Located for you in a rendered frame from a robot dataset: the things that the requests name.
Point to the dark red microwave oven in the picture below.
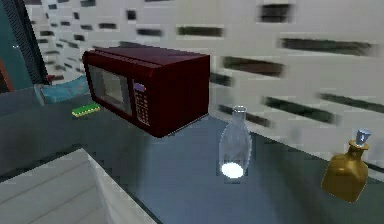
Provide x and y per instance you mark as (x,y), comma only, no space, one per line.
(160,90)

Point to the clear glass bottle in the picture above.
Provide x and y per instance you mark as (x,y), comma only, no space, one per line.
(235,143)

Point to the green and yellow sponge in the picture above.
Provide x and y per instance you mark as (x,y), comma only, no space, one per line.
(85,109)

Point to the small red object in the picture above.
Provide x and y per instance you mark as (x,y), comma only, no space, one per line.
(50,78)

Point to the white sink basin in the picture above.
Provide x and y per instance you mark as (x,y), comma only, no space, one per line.
(60,193)

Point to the amber square bottle with stopper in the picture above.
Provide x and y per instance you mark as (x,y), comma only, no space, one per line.
(346,173)

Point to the dark fridge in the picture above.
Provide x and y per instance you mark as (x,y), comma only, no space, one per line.
(16,43)

